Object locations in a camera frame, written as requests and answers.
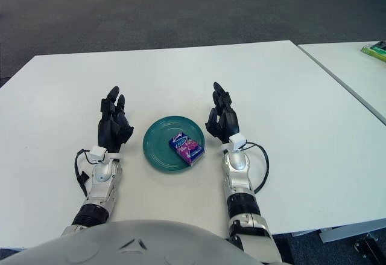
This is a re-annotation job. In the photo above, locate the blue purple gum box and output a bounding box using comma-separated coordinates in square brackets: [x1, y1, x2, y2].
[168, 134, 205, 168]

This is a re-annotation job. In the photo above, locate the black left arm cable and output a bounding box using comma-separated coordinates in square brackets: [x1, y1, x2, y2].
[74, 148, 97, 198]

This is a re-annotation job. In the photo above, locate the green flat box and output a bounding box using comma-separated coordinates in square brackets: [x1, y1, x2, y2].
[361, 40, 386, 62]

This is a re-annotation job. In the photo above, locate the teal green round plate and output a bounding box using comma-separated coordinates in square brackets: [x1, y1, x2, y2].
[142, 115, 206, 174]

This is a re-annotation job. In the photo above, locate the black table foot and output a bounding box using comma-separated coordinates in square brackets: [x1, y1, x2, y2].
[354, 233, 386, 258]

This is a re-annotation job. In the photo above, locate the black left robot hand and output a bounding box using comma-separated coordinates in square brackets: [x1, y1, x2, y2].
[96, 86, 135, 154]

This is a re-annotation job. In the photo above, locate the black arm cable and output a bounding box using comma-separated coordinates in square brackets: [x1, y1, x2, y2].
[74, 148, 97, 198]
[244, 142, 270, 194]

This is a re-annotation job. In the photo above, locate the grey robot torso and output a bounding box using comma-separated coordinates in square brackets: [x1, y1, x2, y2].
[0, 219, 251, 265]

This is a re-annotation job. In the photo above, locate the white table support beam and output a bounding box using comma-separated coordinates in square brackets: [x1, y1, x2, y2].
[291, 220, 386, 243]

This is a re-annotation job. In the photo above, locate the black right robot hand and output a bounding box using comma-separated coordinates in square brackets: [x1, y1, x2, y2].
[204, 81, 241, 144]

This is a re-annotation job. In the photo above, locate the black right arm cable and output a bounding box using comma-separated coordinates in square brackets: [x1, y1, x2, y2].
[244, 142, 270, 194]

